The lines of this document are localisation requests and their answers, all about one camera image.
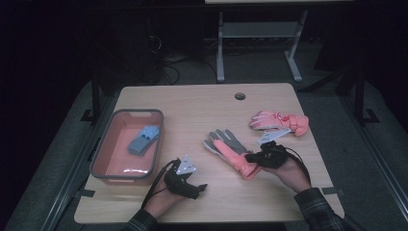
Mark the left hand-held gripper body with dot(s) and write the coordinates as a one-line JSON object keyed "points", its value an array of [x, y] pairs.
{"points": [[178, 184]]}

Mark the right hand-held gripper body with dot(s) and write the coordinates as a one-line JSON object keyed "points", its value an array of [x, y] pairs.
{"points": [[272, 157]]}

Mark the pink glove with grey palm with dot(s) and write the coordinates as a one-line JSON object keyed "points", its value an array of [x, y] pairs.
{"points": [[231, 150]]}

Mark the dotted blue grey knit glove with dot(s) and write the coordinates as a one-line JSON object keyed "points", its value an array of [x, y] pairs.
{"points": [[148, 132]]}

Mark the pink basin with grey rim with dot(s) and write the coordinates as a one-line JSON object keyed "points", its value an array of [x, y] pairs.
{"points": [[128, 147]]}

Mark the person's left hand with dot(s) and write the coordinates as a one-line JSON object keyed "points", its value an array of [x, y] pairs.
{"points": [[162, 202]]}

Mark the person's right hand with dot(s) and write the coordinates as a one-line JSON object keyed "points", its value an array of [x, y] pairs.
{"points": [[292, 176]]}

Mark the pink padded ski glove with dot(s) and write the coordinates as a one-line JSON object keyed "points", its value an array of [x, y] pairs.
{"points": [[279, 121]]}

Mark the black tape strip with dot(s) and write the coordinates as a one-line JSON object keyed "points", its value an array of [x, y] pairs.
{"points": [[333, 191], [84, 193]]}

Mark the aluminium floor rail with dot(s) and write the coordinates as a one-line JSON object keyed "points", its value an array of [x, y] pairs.
{"points": [[381, 166], [73, 166]]}

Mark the black stand post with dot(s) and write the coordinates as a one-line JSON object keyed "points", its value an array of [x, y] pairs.
{"points": [[95, 96], [360, 96]]}

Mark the grey metal table frame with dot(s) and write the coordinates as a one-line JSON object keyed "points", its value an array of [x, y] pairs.
{"points": [[260, 29]]}

